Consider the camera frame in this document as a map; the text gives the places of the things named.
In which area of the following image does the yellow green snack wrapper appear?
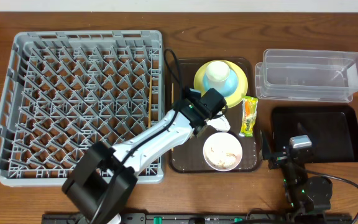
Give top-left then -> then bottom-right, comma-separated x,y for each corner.
239,95 -> 258,137

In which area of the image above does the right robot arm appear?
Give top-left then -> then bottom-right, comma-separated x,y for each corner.
261,131 -> 333,223

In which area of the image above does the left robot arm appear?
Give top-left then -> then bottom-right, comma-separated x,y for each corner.
62,88 -> 227,223

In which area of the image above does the grey dishwasher rack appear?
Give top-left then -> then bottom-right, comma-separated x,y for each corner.
0,30 -> 165,187

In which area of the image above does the crumpled white tissue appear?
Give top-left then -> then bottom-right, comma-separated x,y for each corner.
207,115 -> 231,133

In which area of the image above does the black tray bin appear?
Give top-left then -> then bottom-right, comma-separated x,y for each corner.
272,105 -> 358,163

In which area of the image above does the light blue bowl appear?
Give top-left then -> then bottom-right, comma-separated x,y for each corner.
202,69 -> 238,97

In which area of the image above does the yellow plate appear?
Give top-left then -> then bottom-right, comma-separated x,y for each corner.
193,60 -> 248,108

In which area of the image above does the white cup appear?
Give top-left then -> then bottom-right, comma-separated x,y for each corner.
205,60 -> 230,90

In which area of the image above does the white bowl with food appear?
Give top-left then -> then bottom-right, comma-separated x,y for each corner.
203,132 -> 243,172

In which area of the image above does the dark brown serving tray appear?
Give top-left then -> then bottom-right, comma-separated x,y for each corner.
168,57 -> 262,173

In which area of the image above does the clear plastic container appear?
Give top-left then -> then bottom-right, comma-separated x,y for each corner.
255,49 -> 358,103

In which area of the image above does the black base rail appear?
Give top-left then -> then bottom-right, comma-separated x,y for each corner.
41,212 -> 352,224

